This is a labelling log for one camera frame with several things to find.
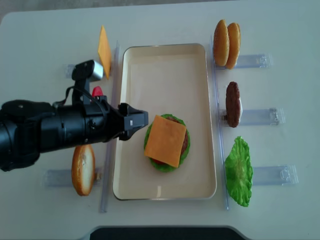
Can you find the bun slice in left rack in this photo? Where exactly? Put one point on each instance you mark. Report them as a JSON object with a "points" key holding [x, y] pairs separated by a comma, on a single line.
{"points": [[83, 169]]}

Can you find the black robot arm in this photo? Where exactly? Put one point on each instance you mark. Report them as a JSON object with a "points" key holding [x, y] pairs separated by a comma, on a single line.
{"points": [[28, 128]]}

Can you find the tomato slice on burger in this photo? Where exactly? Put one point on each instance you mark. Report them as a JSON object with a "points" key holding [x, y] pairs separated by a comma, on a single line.
{"points": [[158, 162]]}

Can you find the front bun in right rack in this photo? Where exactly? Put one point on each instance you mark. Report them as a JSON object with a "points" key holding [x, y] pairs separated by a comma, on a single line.
{"points": [[221, 43]]}

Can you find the green lettuce on burger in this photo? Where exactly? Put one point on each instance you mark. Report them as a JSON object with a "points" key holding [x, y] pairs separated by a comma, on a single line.
{"points": [[163, 167]]}

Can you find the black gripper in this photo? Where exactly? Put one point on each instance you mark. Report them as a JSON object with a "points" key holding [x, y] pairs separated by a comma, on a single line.
{"points": [[104, 123]]}

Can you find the black base at table edge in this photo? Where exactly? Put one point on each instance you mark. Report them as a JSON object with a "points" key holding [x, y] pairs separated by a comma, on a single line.
{"points": [[165, 233]]}

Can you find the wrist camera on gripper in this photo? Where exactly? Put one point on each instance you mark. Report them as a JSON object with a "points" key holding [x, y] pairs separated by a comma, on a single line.
{"points": [[82, 74]]}

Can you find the rear bun in right rack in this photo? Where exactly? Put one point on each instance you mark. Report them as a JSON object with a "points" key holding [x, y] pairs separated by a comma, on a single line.
{"points": [[234, 35]]}

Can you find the clear acrylic right food rack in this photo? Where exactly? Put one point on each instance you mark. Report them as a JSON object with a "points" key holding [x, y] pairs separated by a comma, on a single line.
{"points": [[279, 175]]}

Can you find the green lettuce leaf in rack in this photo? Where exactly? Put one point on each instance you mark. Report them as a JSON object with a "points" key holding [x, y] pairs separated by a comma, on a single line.
{"points": [[239, 172]]}

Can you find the orange cheese slice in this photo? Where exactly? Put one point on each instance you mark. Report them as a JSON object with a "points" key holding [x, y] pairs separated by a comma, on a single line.
{"points": [[104, 52], [165, 141]]}

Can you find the red tomato slice in rack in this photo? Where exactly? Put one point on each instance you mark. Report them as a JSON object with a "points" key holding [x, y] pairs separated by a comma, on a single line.
{"points": [[97, 92]]}

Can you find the brown patty in rack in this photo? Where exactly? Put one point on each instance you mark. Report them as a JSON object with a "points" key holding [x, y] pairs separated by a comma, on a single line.
{"points": [[233, 104]]}

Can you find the brown patty on burger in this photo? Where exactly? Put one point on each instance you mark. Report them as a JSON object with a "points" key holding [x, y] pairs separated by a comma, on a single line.
{"points": [[186, 139]]}

